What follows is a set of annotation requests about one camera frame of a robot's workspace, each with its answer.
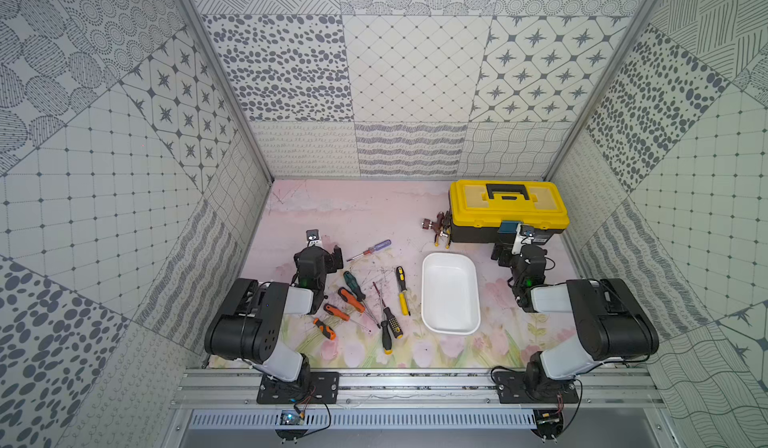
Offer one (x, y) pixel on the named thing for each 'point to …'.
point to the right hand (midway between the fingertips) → (512, 243)
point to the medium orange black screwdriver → (329, 309)
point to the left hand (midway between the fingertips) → (320, 245)
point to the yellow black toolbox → (478, 208)
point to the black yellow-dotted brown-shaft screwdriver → (395, 326)
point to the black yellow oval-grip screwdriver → (400, 274)
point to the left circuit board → (291, 417)
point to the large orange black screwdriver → (346, 295)
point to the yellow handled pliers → (443, 227)
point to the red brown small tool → (427, 223)
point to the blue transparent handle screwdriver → (372, 249)
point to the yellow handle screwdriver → (404, 303)
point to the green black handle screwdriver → (359, 293)
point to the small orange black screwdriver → (325, 330)
